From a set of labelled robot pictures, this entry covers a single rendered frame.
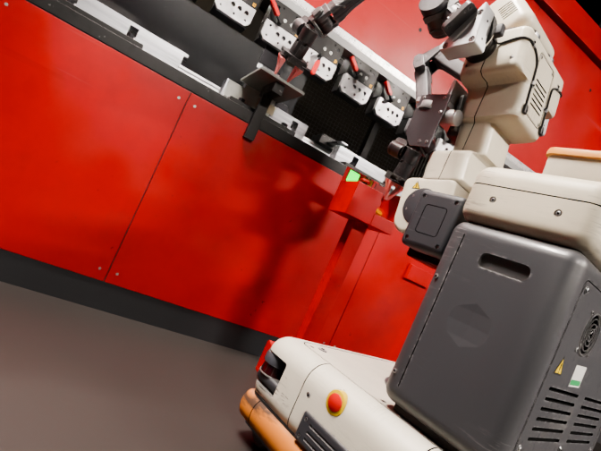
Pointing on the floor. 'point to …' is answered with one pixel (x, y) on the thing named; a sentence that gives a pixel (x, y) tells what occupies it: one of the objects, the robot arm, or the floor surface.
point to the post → (368, 140)
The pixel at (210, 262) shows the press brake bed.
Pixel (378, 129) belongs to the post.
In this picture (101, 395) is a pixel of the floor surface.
